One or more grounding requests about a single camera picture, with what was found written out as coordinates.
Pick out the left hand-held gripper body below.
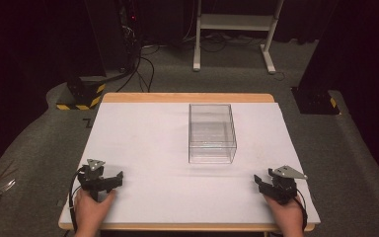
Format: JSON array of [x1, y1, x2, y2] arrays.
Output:
[[77, 158, 114, 202]]

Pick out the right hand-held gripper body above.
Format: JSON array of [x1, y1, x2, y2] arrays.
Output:
[[265, 165, 309, 205]]

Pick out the person's right hand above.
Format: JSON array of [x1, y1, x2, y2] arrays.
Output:
[[264, 194, 306, 237]]

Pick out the person's left hand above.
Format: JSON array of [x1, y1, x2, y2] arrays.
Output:
[[73, 189, 117, 237]]

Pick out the white table cover sheet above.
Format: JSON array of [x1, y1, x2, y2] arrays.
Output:
[[59, 102, 322, 226]]

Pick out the clear plastic box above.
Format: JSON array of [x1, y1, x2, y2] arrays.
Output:
[[188, 103, 238, 165]]

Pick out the black yellow striped stand base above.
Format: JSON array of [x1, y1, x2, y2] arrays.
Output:
[[55, 75, 108, 112]]

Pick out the wooden table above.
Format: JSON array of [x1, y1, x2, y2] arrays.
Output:
[[57, 92, 316, 233]]

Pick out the dark equipment rack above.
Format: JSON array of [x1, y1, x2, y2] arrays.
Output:
[[116, 0, 143, 73]]

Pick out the white metal stand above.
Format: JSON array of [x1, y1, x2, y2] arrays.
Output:
[[191, 0, 285, 75]]

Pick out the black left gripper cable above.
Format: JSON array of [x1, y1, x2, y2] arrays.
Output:
[[67, 165, 87, 233]]

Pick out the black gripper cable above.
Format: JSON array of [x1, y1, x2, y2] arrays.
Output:
[[67, 165, 87, 233], [292, 196, 310, 232]]

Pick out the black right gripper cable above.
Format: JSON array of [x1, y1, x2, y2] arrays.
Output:
[[292, 196, 310, 232]]

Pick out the black floor cables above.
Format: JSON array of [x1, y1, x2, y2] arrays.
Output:
[[115, 42, 156, 94]]

